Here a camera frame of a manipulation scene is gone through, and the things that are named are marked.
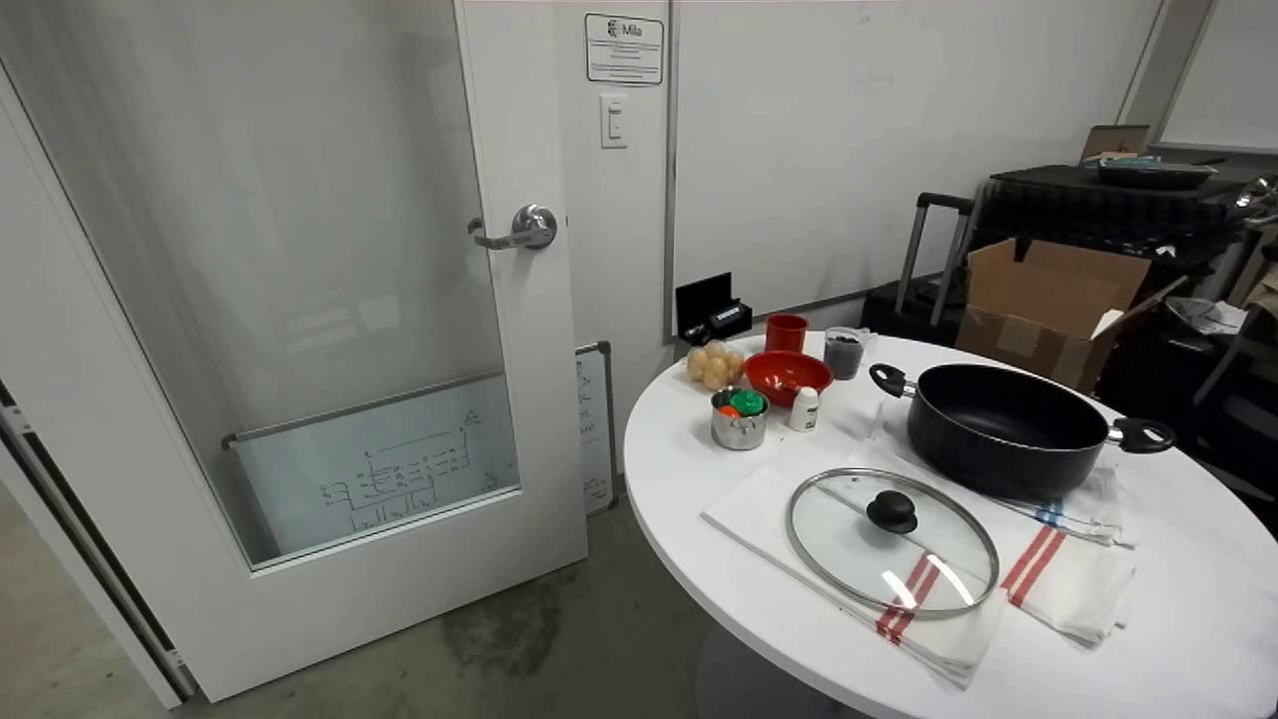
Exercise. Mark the small white shaker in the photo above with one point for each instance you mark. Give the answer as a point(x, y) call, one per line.
point(806, 410)

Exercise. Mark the blue striped white towel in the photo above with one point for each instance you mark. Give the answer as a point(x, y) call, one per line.
point(1097, 509)

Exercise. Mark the grey measuring cup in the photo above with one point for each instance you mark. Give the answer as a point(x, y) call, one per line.
point(840, 352)

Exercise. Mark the white door with glass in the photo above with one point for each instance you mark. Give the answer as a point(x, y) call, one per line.
point(279, 387)

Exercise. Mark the red striped white towel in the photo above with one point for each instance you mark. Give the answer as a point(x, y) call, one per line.
point(1068, 584)

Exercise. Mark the black cooking pot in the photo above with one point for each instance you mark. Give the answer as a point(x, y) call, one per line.
point(1007, 433)

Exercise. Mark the red mug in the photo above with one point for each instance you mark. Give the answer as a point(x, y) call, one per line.
point(786, 335)

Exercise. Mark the white wall sign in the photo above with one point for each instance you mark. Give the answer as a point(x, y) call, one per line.
point(626, 51)

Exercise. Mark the silver door lever handle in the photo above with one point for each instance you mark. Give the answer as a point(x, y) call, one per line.
point(533, 230)

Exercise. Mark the white light switch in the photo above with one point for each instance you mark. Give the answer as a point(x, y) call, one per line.
point(611, 121)

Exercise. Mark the small metal tin can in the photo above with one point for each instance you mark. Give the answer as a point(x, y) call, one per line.
point(737, 419)

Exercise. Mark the black wall tray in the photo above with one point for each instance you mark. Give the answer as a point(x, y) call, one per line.
point(709, 311)

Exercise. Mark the black suitcase with handle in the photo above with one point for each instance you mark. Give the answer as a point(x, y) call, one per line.
point(926, 304)

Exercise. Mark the glass lid black knob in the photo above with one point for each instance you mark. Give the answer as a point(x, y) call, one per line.
point(891, 543)

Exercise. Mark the red bowl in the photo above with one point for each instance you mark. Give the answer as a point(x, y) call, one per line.
point(786, 374)

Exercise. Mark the cardboard box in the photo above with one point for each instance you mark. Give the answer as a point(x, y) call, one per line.
point(1057, 311)

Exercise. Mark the beige bread roll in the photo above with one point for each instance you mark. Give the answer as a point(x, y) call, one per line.
point(713, 364)

